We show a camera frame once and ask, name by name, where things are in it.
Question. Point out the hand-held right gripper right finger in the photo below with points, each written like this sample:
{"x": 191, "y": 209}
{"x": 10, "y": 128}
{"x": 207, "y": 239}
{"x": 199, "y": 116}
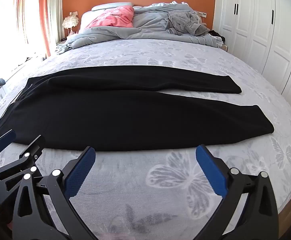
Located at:
{"x": 210, "y": 172}

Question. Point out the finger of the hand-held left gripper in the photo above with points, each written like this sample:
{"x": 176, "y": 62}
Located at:
{"x": 5, "y": 137}
{"x": 34, "y": 146}

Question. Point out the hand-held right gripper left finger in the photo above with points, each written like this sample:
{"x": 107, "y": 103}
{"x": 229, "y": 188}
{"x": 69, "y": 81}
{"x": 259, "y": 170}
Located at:
{"x": 80, "y": 172}

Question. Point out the black pants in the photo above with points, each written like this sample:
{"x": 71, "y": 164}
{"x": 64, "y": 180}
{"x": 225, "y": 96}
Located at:
{"x": 110, "y": 117}

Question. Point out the bed with butterfly print sheet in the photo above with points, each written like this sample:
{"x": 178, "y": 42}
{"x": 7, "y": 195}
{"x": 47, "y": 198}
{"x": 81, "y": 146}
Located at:
{"x": 160, "y": 180}

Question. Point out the large window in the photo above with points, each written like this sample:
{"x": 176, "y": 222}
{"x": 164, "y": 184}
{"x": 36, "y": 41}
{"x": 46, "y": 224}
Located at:
{"x": 0, "y": 30}

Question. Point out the orange curtain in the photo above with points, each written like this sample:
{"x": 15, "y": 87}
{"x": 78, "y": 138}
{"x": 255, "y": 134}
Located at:
{"x": 20, "y": 10}
{"x": 45, "y": 17}

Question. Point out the white feather table lamp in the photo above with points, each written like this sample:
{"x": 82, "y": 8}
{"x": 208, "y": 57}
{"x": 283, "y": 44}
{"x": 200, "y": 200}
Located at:
{"x": 70, "y": 22}

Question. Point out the white sheer curtain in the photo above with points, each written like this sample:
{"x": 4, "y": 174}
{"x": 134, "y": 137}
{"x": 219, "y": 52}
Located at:
{"x": 55, "y": 12}

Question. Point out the black bag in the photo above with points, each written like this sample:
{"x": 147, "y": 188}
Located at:
{"x": 213, "y": 33}

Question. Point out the grey duvet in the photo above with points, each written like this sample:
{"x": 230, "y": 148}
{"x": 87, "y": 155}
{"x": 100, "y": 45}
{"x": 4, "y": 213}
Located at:
{"x": 115, "y": 32}

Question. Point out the pink blanket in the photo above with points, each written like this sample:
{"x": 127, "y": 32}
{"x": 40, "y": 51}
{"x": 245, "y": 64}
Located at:
{"x": 110, "y": 17}

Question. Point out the white wardrobe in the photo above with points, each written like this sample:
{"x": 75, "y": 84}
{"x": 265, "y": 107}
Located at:
{"x": 260, "y": 30}

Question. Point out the crumpled grey blanket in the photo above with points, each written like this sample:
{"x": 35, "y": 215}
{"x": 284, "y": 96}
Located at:
{"x": 183, "y": 21}

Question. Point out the light grey padded headboard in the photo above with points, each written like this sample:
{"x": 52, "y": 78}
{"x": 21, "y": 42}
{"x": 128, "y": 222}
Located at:
{"x": 110, "y": 5}

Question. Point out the wall switch panel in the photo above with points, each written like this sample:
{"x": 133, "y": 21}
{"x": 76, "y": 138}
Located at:
{"x": 73, "y": 13}

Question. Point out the white wall control panel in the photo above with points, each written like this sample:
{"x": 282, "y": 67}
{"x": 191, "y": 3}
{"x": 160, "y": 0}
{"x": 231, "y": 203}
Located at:
{"x": 203, "y": 14}

